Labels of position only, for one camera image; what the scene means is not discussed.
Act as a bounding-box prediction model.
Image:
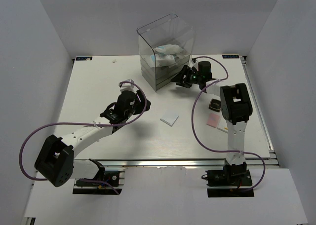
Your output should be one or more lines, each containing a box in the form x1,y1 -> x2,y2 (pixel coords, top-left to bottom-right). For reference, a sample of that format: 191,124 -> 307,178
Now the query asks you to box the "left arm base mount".
73,166 -> 125,195

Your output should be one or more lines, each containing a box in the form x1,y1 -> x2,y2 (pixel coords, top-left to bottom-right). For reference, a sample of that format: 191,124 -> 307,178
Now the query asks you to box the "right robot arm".
171,61 -> 253,166

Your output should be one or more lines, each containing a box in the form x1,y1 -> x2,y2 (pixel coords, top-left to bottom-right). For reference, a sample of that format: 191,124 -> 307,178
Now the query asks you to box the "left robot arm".
35,90 -> 151,187

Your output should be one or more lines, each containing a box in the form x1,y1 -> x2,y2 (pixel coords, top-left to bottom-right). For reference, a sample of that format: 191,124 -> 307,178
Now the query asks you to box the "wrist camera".
119,79 -> 136,93
191,58 -> 198,70

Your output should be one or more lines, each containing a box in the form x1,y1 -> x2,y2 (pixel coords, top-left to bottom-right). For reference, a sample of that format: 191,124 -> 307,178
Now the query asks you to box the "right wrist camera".
191,58 -> 198,70

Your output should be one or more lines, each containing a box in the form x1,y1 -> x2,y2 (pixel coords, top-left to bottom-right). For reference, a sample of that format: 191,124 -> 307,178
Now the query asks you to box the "white square pad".
160,111 -> 179,127

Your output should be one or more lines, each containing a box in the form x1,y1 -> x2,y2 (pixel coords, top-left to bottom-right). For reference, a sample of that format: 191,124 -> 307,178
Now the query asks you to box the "pink makeup packet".
206,113 -> 221,128

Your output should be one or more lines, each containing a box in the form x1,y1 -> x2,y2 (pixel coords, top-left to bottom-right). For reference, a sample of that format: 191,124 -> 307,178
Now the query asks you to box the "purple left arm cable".
19,81 -> 149,195

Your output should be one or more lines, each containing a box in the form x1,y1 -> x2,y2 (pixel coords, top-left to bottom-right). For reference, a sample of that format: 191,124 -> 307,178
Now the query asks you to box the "black gold-edged compact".
208,99 -> 221,112

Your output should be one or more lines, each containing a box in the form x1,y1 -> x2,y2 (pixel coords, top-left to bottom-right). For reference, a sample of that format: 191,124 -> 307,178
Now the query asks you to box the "blue label sticker left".
75,56 -> 92,61

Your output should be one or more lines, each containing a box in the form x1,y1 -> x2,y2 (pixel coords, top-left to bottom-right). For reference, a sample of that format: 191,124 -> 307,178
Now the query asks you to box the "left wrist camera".
119,79 -> 136,93

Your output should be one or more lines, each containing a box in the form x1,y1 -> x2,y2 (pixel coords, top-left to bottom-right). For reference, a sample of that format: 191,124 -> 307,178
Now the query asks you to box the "blue label sticker right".
222,54 -> 239,59

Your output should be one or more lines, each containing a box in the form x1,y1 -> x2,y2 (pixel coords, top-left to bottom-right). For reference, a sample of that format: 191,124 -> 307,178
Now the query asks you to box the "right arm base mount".
201,162 -> 254,198

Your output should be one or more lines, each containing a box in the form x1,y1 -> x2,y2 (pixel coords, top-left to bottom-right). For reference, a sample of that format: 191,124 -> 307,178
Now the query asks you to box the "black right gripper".
171,65 -> 202,88

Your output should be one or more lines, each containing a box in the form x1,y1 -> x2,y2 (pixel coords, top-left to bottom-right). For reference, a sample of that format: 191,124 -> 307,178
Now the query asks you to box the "blue label sticker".
75,56 -> 92,61
222,54 -> 239,59

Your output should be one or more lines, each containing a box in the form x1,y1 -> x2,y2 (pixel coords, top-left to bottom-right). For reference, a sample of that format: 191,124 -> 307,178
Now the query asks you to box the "clear acrylic organizer with drawers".
136,13 -> 196,91

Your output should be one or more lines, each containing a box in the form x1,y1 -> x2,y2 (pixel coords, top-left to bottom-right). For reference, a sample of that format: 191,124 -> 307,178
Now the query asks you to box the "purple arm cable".
19,81 -> 149,195
191,56 -> 267,192

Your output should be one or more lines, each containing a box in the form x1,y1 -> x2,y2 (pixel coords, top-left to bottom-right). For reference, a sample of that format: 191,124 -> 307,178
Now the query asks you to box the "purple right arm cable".
191,56 -> 267,192

